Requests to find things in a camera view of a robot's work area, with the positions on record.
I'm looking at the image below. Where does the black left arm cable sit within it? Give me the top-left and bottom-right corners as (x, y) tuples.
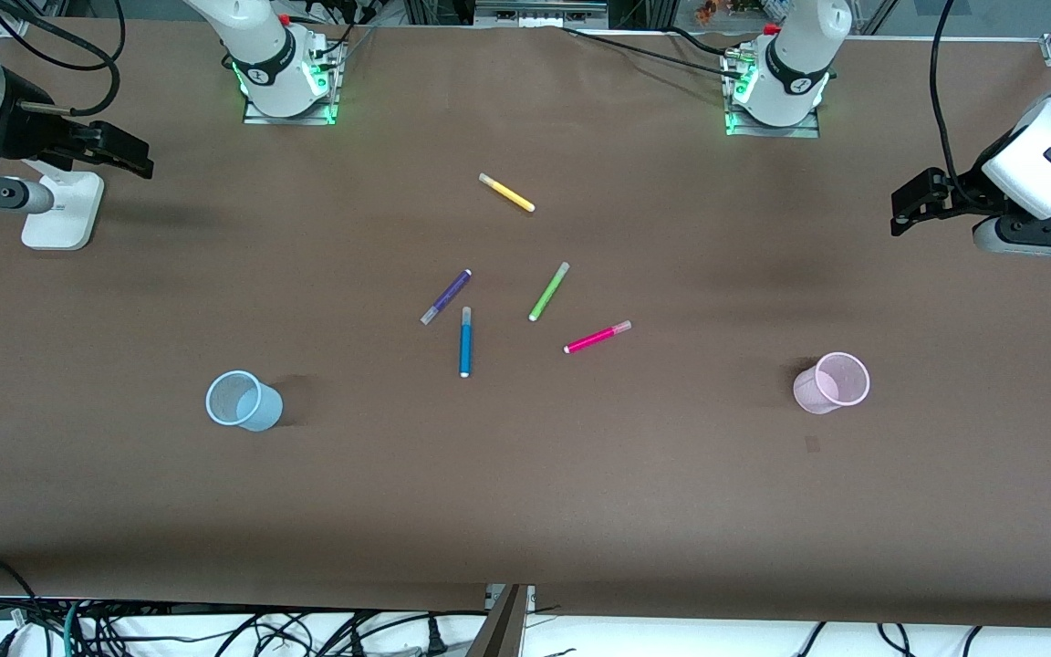
(929, 0), (984, 200)

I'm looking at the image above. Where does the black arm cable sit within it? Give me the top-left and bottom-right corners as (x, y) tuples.
(0, 0), (127, 117)
(929, 0), (984, 200)

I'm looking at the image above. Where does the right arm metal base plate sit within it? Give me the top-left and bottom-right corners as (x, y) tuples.
(241, 35), (341, 126)

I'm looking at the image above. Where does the pink marker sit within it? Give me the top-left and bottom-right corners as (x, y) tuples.
(564, 320), (633, 355)

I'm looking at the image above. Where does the green marker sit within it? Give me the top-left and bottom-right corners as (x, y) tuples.
(528, 262), (571, 322)

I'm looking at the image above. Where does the black cable on table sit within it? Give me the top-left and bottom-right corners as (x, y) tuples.
(562, 26), (738, 78)

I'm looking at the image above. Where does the dark table support beam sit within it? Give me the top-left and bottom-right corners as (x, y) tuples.
(466, 584), (536, 657)

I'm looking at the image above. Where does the yellow marker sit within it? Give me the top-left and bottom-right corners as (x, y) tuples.
(478, 172), (536, 214)

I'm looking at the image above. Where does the blue plastic cup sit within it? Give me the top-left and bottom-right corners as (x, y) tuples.
(206, 370), (284, 433)

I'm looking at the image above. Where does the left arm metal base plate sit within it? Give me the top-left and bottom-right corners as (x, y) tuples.
(723, 46), (821, 140)

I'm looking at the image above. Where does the pink plastic cup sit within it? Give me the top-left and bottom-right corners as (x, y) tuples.
(793, 352), (871, 415)

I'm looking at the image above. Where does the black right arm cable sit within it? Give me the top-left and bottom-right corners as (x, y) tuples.
(0, 0), (127, 117)

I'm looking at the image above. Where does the grey metal back frame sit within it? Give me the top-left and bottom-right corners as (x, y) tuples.
(475, 0), (609, 28)

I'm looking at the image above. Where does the purple marker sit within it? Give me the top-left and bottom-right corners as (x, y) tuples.
(421, 268), (473, 327)

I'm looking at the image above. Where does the white lamp stand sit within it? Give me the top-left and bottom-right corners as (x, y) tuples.
(22, 160), (105, 251)

